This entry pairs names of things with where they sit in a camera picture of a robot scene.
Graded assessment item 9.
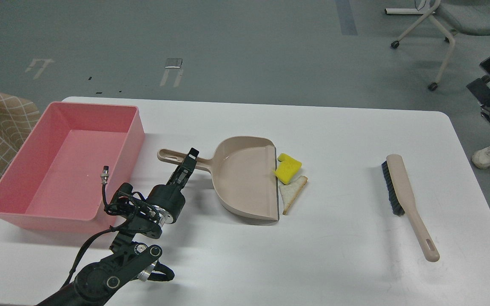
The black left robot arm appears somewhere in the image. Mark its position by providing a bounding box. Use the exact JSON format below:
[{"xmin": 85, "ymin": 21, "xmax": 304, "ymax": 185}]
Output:
[{"xmin": 40, "ymin": 148, "xmax": 199, "ymax": 306}]

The grey office chair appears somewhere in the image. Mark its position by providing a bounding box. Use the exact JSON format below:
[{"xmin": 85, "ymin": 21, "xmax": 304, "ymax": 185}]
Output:
[{"xmin": 390, "ymin": 0, "xmax": 490, "ymax": 91}]

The yellow sponge piece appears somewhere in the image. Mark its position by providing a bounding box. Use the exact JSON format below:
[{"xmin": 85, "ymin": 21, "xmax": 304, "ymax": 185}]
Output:
[{"xmin": 273, "ymin": 153, "xmax": 302, "ymax": 185}]

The beige hand brush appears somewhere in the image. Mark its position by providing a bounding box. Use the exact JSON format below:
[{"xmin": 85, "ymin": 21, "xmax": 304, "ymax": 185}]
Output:
[{"xmin": 381, "ymin": 154, "xmax": 441, "ymax": 263}]

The pink plastic bin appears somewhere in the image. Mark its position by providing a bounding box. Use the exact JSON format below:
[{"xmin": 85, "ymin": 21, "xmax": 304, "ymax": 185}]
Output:
[{"xmin": 0, "ymin": 102, "xmax": 145, "ymax": 234}]

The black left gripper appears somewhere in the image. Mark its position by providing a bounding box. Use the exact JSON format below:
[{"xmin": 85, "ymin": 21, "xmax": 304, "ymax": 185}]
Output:
[{"xmin": 147, "ymin": 148, "xmax": 199, "ymax": 224}]

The beige plastic dustpan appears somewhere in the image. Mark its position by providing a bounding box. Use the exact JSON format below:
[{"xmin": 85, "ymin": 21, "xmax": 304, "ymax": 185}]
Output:
[{"xmin": 157, "ymin": 136, "xmax": 281, "ymax": 221}]

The silver floor plate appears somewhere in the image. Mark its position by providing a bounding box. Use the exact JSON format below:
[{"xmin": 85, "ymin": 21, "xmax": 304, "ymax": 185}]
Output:
[{"xmin": 165, "ymin": 58, "xmax": 183, "ymax": 68}]

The toast bread slice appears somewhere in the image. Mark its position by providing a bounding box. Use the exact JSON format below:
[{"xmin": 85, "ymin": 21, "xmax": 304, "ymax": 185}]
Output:
[{"xmin": 279, "ymin": 176, "xmax": 308, "ymax": 215}]

